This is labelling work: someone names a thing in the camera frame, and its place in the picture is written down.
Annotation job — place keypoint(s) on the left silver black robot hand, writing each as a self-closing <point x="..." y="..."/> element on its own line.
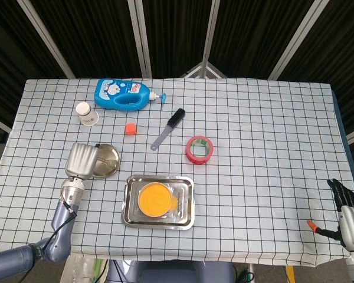
<point x="81" y="160"/>

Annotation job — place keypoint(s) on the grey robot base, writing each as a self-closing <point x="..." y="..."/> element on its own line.
<point x="171" y="272"/>

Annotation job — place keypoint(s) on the bowl of yellow powder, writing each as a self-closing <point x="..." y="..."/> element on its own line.
<point x="154" y="200"/>

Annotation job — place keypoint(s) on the white grid-patterned tablecloth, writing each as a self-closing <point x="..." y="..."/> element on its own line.
<point x="253" y="191"/>

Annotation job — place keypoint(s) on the rectangular steel tray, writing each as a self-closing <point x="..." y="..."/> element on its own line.
<point x="184" y="206"/>

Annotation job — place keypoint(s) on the round steel plate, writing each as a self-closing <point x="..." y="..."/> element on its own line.
<point x="107" y="169"/>

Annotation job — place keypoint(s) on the white paper cup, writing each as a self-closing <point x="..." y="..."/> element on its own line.
<point x="88" y="116"/>

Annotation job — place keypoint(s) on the orange cube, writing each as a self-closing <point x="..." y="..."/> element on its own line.
<point x="130" y="129"/>

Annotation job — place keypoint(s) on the blue detergent pump bottle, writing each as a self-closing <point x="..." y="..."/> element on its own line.
<point x="106" y="94"/>

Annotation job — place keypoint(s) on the grey brush black bristles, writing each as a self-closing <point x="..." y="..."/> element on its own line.
<point x="174" y="119"/>

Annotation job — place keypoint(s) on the clear plastic bag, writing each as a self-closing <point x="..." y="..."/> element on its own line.
<point x="82" y="269"/>

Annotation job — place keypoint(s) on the red tape roll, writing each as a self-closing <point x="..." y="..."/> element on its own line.
<point x="191" y="154"/>

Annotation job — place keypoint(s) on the black folding screen white frame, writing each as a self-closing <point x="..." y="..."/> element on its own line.
<point x="100" y="29"/>

